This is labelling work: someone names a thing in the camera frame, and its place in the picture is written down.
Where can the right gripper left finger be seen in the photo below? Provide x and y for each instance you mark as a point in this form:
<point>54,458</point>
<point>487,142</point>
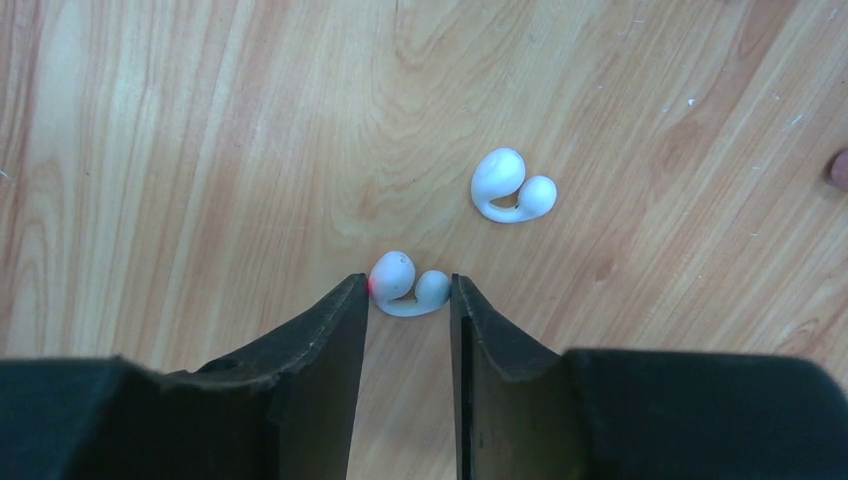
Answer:
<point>280,407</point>

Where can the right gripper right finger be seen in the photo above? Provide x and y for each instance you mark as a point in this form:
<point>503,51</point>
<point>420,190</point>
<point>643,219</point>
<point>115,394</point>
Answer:
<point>523,411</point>

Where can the white earbud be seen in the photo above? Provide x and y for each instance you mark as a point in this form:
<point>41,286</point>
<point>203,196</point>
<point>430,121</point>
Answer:
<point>397,291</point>
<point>501,192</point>

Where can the purple earbud near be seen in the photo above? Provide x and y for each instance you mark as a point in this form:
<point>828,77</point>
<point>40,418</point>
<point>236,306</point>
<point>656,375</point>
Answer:
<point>838,171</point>

